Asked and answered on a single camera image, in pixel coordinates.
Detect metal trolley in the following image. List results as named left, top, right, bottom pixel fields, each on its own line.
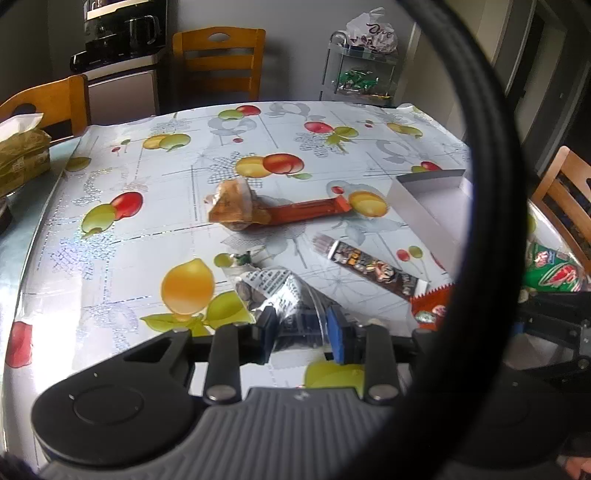
left=320, top=30, right=400, bottom=108

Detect black cartoon candy tube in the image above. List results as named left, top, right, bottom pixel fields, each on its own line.
left=311, top=233, right=431, bottom=304

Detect clear printed snack packet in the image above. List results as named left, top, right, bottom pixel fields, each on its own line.
left=224, top=251, right=352, bottom=356

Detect grey cabinet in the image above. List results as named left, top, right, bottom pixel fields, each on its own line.
left=69, top=48, right=170, bottom=126

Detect wooden chair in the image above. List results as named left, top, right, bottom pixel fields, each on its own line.
left=0, top=74, right=92, bottom=145
left=172, top=26, right=267, bottom=114
left=530, top=145, right=591, bottom=274

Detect red zigzag-edged snack packet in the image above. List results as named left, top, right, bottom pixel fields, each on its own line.
left=410, top=282, right=457, bottom=332

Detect yellow tissue box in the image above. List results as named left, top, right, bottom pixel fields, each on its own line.
left=0, top=112, right=52, bottom=198

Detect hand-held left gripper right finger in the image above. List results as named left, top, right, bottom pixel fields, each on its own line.
left=324, top=304, right=437, bottom=408

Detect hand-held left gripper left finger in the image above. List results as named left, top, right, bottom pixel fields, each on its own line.
left=122, top=307, right=278, bottom=405

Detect white plastic bag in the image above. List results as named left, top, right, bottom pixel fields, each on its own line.
left=345, top=6, right=399, bottom=54

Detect orange snack bar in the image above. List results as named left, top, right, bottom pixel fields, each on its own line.
left=252, top=194, right=355, bottom=228

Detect green snack bags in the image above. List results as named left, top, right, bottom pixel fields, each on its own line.
left=335, top=67, right=380, bottom=92

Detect black coffee machine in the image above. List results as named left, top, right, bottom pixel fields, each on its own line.
left=83, top=0, right=168, bottom=52

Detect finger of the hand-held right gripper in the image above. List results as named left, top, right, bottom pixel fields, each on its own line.
left=512, top=322, right=591, bottom=368
left=522, top=291, right=591, bottom=325

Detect black cable loop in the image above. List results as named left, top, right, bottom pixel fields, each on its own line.
left=388, top=0, right=529, bottom=480

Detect green watermelon print packet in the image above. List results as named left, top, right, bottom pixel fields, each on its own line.
left=522, top=239, right=591, bottom=295

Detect fruit print tablecloth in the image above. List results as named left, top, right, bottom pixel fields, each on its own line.
left=0, top=99, right=591, bottom=403

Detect white cardboard box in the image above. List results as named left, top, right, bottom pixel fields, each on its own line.
left=385, top=168, right=476, bottom=284

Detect brown snack in clear wrapper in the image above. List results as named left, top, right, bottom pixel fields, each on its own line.
left=207, top=179, right=274, bottom=232

